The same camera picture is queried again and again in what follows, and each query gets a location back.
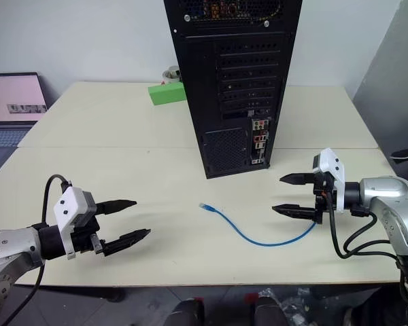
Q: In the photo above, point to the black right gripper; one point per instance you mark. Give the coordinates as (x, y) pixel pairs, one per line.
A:
(323, 197)

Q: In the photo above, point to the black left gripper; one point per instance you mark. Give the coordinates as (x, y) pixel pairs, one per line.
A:
(85, 239)

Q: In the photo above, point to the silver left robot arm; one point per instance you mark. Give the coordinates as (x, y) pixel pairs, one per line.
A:
(10, 247)

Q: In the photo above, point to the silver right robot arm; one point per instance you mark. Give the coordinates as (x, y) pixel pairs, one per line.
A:
(386, 207)

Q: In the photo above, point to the dark rounded robot foot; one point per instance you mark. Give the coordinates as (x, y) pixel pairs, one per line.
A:
(185, 312)
(268, 310)

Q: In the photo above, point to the black computer tower case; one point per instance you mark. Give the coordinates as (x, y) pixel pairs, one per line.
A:
(238, 85)

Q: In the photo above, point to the green rectangular block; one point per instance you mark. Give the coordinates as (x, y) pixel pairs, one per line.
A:
(166, 93)

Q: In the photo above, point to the grey panel board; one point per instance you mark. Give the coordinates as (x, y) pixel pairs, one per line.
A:
(389, 74)

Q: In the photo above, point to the open laptop with pink screen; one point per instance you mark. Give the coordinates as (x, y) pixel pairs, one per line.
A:
(12, 112)

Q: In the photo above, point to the white tape roll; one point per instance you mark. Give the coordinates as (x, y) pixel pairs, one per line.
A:
(171, 74)

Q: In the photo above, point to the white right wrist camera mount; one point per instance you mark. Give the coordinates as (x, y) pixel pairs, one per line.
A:
(333, 169)

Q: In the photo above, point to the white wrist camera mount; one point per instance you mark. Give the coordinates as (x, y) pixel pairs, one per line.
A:
(333, 169)
(69, 207)

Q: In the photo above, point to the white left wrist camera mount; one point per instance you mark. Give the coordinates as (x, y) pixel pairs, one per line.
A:
(69, 207)

